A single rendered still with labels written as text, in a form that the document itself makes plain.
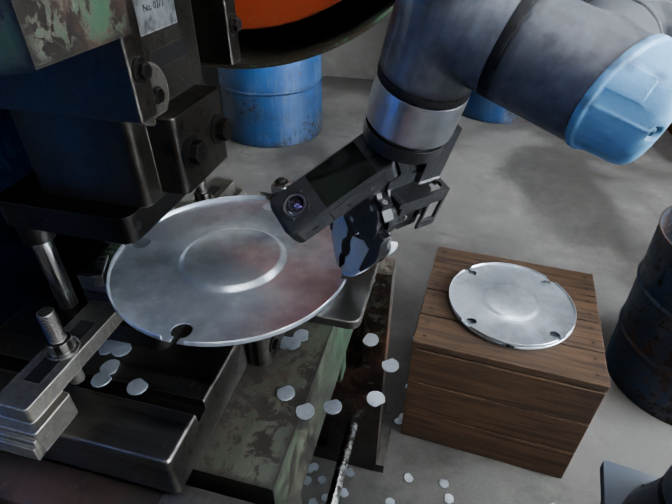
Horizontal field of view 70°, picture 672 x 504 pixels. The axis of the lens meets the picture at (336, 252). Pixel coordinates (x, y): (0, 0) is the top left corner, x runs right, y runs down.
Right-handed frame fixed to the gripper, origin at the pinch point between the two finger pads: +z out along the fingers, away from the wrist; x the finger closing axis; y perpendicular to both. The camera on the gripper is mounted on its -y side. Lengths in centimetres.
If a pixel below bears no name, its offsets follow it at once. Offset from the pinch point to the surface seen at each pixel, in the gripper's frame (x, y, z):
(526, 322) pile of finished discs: -8, 55, 43
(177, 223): 20.0, -12.5, 8.3
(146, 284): 9.9, -19.6, 4.9
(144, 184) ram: 12.1, -17.4, -8.5
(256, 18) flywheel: 42.9, 9.4, -5.6
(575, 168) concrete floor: 57, 203, 104
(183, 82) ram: 20.6, -10.0, -12.8
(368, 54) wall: 235, 201, 146
